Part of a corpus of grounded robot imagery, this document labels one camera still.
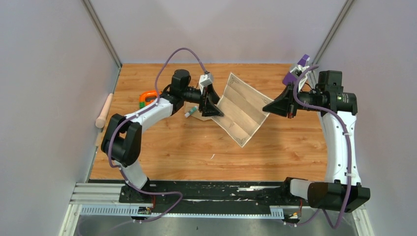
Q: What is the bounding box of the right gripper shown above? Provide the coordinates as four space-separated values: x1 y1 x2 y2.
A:
263 81 321 119

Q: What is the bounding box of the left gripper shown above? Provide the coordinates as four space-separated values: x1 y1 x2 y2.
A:
181 84 224 118

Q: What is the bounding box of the letter paper sheet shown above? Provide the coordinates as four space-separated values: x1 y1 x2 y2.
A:
211 73 273 147

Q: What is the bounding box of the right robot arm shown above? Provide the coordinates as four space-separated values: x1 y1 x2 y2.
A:
263 69 370 213

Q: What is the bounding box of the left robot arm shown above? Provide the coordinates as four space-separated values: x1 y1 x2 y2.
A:
100 69 224 203

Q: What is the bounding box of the brown paper envelope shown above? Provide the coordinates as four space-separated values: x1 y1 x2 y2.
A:
184 102 211 121

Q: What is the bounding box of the white green glue stick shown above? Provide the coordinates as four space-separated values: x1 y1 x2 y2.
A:
184 106 198 118

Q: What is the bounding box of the purple plastic stand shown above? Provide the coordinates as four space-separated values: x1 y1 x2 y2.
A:
282 54 310 86

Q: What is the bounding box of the orange toy track loop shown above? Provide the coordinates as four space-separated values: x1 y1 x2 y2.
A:
139 90 158 106

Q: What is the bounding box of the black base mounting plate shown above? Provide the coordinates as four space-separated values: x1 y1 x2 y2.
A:
119 180 308 214

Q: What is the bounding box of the wooden rolling pin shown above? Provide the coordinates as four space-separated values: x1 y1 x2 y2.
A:
95 93 114 128

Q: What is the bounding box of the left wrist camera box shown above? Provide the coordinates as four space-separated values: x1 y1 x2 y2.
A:
199 73 214 89

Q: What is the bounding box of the slotted cable duct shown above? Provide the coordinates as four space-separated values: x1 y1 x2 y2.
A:
80 205 284 220

